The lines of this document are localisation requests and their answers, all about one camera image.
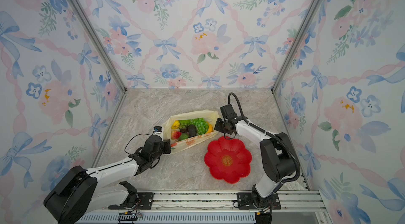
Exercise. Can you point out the green ribbed fruit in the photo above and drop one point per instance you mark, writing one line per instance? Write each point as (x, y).
(183, 136)

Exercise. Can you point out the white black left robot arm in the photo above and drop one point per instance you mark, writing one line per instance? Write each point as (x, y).
(85, 190)

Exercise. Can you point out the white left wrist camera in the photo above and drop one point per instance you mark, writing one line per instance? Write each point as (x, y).
(158, 131)

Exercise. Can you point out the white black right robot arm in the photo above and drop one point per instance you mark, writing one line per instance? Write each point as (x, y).
(279, 160)

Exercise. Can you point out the green grape bunch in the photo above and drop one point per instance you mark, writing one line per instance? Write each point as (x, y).
(199, 123)

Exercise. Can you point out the dark avocado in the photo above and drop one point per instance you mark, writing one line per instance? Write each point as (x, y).
(192, 131)

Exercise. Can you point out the yellow printed plastic bag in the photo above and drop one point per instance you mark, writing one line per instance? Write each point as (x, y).
(177, 146)

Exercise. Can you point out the red flower-shaped plate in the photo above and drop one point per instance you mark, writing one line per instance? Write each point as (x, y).
(228, 160)

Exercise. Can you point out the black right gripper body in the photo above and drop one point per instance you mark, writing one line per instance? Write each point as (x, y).
(221, 125)

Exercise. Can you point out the aluminium corner post right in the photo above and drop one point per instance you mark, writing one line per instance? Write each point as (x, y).
(307, 20)

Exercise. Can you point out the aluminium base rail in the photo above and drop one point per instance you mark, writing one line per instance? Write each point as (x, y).
(214, 207)

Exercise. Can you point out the red strawberry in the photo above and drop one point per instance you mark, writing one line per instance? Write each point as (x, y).
(175, 135)

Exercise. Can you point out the aluminium corner post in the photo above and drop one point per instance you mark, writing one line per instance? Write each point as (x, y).
(92, 34)
(307, 20)

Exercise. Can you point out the yellow bell pepper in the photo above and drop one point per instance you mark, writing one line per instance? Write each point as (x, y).
(175, 125)

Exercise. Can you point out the aluminium corner post left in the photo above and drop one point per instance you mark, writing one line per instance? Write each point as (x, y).
(92, 34)

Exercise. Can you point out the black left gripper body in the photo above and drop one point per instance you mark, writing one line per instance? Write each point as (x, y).
(166, 148)

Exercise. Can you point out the yellow banana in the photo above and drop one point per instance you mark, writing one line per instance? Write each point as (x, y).
(210, 128)

